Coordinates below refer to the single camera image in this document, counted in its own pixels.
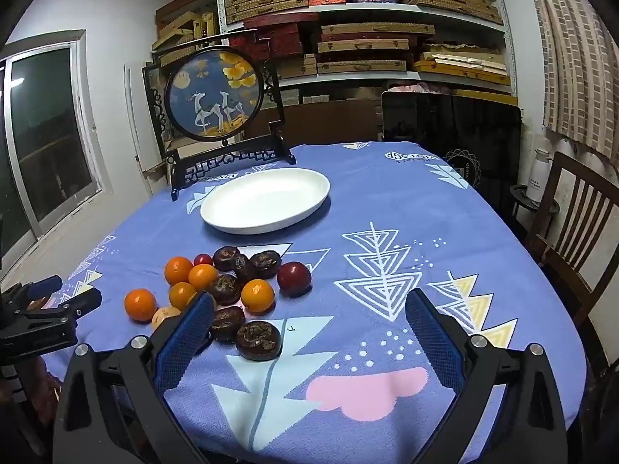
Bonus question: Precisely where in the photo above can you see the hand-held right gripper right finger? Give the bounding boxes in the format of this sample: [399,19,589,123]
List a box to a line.
[405,288,569,464]

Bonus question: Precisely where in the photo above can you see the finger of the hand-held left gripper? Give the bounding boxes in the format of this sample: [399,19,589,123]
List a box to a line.
[19,287,102,322]
[10,275,63,300]

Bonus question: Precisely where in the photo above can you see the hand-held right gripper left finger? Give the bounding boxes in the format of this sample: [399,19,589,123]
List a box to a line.
[52,292,216,464]

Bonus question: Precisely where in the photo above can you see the tan round fruit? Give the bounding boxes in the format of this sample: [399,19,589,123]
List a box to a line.
[151,306,182,332]

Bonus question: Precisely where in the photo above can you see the dark brown water chestnut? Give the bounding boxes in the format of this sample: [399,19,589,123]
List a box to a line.
[211,306,246,343]
[249,250,282,280]
[213,246,241,272]
[208,275,243,305]
[234,254,257,283]
[235,320,282,362]

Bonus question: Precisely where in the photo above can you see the white oval plate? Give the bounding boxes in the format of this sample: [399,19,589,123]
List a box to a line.
[200,167,331,235]

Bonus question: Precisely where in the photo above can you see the sliding glass window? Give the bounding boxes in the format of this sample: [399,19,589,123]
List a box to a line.
[0,29,104,271]

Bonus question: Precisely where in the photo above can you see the blue printed tablecloth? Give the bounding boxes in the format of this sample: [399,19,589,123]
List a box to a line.
[46,141,588,464]

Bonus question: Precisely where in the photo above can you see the black round side table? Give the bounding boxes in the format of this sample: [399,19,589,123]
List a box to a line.
[510,184,562,235]

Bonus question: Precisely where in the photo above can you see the wooden chair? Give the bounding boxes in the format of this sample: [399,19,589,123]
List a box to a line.
[525,151,619,329]

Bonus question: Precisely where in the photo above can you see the white thermos jug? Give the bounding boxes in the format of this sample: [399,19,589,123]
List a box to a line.
[526,149,552,204]

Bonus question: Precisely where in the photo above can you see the black flat panel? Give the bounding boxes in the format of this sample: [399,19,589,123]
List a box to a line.
[380,91,525,213]

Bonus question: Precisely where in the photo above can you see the brown board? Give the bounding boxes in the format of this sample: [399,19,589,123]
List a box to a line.
[285,99,383,148]

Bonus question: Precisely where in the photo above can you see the round embroidered screen black stand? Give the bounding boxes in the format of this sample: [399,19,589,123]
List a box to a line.
[142,34,297,202]

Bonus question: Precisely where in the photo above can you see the pink cloth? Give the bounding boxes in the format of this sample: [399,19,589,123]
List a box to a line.
[389,82,453,94]

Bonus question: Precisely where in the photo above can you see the pile of wooden frames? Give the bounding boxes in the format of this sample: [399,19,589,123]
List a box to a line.
[155,0,219,69]

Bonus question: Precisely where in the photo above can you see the stack of dark red boxes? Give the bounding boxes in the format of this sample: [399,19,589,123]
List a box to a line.
[227,14,320,61]

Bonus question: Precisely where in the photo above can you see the beige patterned curtain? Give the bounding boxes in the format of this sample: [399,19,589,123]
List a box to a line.
[525,0,619,155]

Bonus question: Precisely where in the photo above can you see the white metal shelf rack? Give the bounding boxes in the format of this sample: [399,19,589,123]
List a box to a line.
[215,0,518,107]

